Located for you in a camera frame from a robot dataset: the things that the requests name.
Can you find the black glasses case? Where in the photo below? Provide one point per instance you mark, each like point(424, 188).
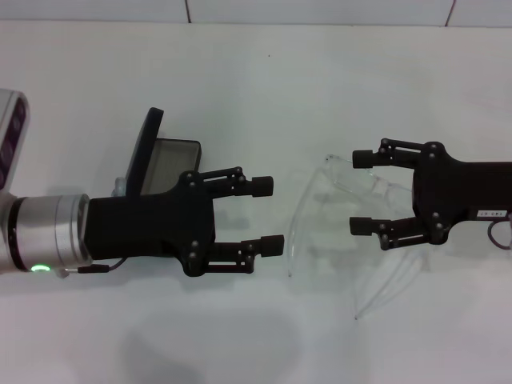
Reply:
point(144, 152)

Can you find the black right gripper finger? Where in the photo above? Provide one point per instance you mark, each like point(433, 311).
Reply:
point(360, 226)
point(362, 158)

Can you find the clear white glasses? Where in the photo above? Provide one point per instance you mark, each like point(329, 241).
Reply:
point(348, 176)

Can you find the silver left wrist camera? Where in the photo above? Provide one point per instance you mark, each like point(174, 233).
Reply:
point(12, 132)

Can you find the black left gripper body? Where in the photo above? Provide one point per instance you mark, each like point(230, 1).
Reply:
point(152, 224)

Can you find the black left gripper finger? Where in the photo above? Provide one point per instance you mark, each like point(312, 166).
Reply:
point(272, 246)
point(262, 187)

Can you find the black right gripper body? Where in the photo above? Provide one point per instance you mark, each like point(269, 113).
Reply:
point(460, 188)

